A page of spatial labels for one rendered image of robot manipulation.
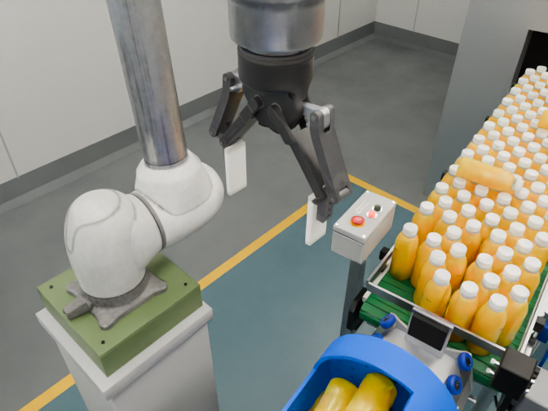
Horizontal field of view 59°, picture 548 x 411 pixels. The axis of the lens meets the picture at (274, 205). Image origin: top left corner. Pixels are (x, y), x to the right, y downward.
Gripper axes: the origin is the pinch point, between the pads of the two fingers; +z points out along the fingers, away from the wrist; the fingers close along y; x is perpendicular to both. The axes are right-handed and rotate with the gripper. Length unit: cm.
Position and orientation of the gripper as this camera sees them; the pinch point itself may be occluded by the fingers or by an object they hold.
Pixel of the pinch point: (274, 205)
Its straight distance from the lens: 59.1
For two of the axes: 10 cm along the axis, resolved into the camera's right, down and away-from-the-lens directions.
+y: -7.2, -4.4, 5.3
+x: -6.9, 4.5, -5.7
